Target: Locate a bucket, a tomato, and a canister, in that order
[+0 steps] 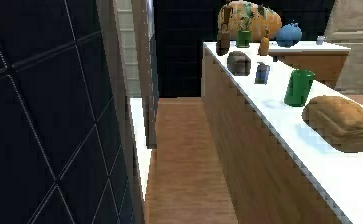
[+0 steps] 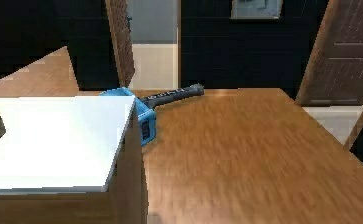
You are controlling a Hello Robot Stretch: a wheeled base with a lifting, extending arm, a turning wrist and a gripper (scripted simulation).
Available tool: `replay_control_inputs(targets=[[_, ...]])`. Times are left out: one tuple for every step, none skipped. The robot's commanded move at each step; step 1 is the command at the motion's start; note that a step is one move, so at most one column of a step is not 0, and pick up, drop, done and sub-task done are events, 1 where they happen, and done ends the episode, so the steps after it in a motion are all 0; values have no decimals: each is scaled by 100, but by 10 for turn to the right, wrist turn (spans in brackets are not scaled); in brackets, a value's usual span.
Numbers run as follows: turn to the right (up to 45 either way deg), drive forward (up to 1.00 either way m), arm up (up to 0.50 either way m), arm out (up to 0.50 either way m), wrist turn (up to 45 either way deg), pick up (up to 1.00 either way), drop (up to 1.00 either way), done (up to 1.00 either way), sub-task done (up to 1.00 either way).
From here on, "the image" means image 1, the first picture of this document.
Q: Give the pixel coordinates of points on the blue round kettle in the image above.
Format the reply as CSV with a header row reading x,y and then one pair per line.
x,y
288,35

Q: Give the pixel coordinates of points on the beige cupboard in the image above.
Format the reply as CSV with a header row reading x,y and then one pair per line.
x,y
354,46

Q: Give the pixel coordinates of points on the wooden cabinet with white top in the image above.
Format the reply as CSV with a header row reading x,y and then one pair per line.
x,y
319,63

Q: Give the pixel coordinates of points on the brown bread loaf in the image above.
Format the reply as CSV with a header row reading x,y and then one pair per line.
x,y
339,121

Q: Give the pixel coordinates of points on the large orange round object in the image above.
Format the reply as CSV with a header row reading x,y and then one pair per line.
x,y
265,25

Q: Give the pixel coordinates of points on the dark brown bottle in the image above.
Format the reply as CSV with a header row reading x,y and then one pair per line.
x,y
223,41

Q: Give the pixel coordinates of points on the wooden counter with white top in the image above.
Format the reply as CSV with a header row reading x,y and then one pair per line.
x,y
255,160

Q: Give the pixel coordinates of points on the green potted house plant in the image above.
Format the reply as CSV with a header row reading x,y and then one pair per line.
x,y
244,35

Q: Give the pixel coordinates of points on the small blue bottle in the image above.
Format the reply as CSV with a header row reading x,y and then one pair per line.
x,y
262,74

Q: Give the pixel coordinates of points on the small grey cup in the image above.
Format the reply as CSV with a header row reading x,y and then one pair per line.
x,y
320,40

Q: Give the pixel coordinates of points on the green cylindrical canister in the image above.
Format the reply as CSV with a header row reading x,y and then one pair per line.
x,y
299,88

